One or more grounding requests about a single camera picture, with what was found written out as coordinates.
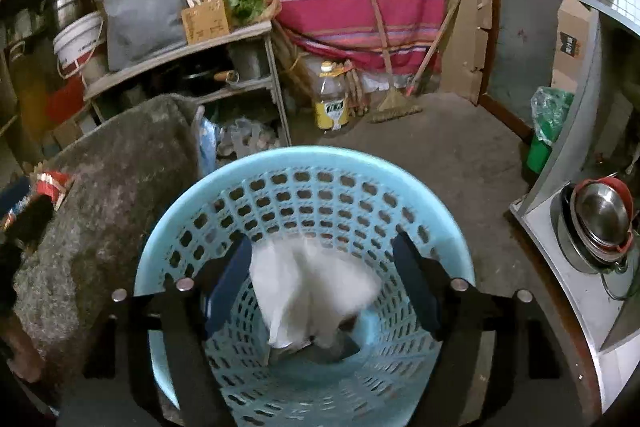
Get light blue plastic basket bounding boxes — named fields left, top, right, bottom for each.
left=134, top=146, right=476, bottom=427

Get low wooden shelf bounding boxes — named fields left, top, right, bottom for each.
left=82, top=19, right=293, bottom=148

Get white cloth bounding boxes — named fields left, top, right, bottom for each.
left=248, top=237, right=382, bottom=349

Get red snack packet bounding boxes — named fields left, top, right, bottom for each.
left=0, top=171, right=76, bottom=233

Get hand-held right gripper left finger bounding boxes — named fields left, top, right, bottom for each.
left=82, top=234, right=253, bottom=427

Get green leafy vegetables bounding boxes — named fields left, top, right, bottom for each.
left=225, top=0, right=278, bottom=28

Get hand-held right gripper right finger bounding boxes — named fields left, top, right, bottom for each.
left=392, top=232, right=568, bottom=427

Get red plastic basin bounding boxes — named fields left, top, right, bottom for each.
left=45, top=74, right=86, bottom=125

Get white plastic bucket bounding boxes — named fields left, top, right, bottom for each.
left=52, top=11, right=108, bottom=80

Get stack of metal bowls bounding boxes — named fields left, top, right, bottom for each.
left=555, top=177, right=640, bottom=275

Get green plastic bag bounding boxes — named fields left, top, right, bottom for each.
left=525, top=86, right=575, bottom=175

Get black frying pan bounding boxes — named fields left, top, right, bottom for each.
left=181, top=67, right=237, bottom=94

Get wooden handled tool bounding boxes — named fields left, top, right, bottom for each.
left=406, top=0, right=462, bottom=98

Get stacked cardboard sheets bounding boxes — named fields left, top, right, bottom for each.
left=440, top=0, right=493, bottom=104

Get cardboard box with dark label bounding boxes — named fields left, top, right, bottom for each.
left=550, top=0, right=601, bottom=92

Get glass jar with yellow lid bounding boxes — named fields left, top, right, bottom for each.
left=314, top=61, right=351, bottom=135

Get metal pot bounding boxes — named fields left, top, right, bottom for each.
left=47, top=0, right=93, bottom=32

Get woven yellow basket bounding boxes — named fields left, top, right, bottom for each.
left=181, top=0, right=235, bottom=45

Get grey door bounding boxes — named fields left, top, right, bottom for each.
left=480, top=0, right=583, bottom=138

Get straw broom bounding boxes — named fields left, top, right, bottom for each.
left=361, top=0, right=423, bottom=124

